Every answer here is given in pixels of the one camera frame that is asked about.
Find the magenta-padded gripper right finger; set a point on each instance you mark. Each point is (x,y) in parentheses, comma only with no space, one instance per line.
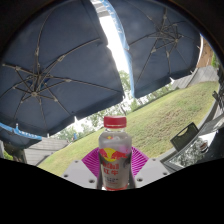
(153,170)

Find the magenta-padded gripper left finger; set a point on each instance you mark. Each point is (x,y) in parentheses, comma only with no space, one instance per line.
(77,170)

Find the red-capped drink bottle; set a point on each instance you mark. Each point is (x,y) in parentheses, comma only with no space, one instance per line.
(115,156)

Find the black mesh chair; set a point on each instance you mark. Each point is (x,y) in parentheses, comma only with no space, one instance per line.
(184,137)

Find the small round ashtray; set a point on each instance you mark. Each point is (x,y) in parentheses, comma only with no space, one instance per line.
(204,146)

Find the blue-trimmed patio umbrella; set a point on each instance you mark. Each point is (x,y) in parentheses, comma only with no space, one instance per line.
(16,135)

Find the dark patio chair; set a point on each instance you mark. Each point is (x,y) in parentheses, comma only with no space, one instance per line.
(219,100)

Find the large navy patio umbrella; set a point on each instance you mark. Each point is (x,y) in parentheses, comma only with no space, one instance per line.
(160,36)
(66,40)

